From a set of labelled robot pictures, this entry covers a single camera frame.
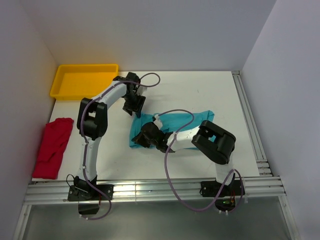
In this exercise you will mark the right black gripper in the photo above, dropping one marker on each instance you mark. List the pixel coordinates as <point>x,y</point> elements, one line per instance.
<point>139,139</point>

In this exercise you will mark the front aluminium rail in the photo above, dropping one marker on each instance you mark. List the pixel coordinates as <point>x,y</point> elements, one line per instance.
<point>150,190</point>

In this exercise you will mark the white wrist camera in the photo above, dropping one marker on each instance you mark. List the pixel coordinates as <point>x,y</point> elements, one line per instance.
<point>157,121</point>
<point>141,89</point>

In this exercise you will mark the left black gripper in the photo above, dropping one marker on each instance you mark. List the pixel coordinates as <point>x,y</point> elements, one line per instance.
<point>137,107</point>

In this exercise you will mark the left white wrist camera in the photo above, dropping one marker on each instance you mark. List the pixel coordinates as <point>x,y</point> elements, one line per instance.
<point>141,89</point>

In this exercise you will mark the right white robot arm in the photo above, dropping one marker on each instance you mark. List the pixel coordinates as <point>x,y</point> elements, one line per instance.
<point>216,143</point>

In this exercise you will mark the red t shirt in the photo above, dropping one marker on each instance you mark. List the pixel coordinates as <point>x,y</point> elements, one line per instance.
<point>53,145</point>

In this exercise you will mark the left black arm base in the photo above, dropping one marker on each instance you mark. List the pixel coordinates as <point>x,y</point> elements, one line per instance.
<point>88,196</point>

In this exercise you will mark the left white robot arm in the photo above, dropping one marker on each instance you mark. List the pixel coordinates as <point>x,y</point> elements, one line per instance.
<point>92,122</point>

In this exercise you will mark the teal t shirt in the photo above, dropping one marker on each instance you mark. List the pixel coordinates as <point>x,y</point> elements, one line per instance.
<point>171,122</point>

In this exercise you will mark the yellow plastic tray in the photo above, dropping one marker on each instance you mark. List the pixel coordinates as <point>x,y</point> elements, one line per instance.
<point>73,82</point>

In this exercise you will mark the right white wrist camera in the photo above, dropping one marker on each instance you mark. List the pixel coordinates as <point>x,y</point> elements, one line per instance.
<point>157,121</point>

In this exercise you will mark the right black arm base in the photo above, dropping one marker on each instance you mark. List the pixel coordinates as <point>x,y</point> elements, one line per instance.
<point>227,197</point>

